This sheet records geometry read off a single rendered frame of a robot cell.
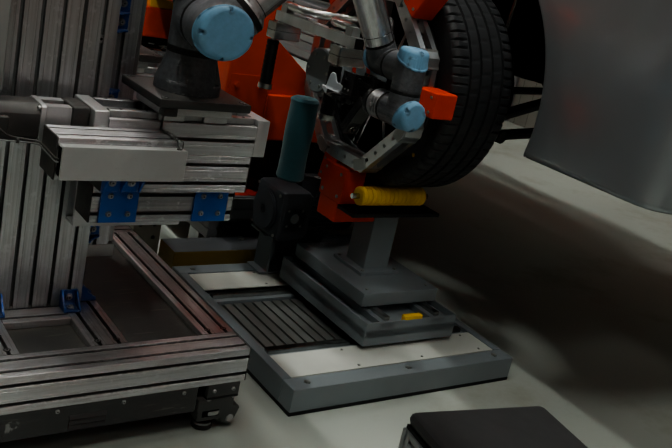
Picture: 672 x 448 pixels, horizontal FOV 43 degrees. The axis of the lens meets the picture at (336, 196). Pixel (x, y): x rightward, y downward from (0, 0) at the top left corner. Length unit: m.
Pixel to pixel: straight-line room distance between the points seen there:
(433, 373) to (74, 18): 1.42
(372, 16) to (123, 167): 0.71
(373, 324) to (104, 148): 1.13
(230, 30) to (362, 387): 1.12
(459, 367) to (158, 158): 1.26
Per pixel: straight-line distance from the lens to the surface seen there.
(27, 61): 1.99
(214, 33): 1.77
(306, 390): 2.32
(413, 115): 2.03
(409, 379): 2.55
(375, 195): 2.54
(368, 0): 2.08
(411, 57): 2.02
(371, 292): 2.63
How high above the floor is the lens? 1.20
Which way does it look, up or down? 16 degrees down
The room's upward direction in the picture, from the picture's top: 12 degrees clockwise
